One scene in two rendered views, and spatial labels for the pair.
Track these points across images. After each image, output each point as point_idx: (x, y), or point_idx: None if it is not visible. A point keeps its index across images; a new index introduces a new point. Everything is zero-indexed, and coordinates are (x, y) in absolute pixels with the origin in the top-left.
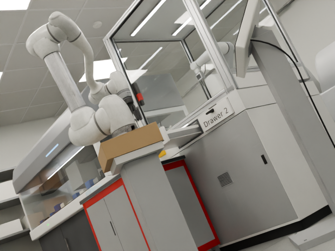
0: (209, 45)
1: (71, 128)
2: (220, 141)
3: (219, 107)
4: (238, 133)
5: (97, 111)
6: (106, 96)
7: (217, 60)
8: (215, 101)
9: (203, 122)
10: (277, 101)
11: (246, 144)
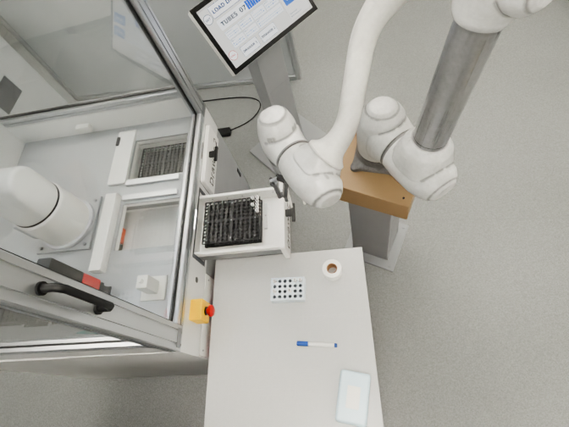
0: (167, 46)
1: (453, 163)
2: (220, 192)
3: (210, 142)
4: (223, 163)
5: (410, 123)
6: (392, 98)
7: (182, 70)
8: (201, 140)
9: (209, 181)
10: (273, 79)
11: (229, 169)
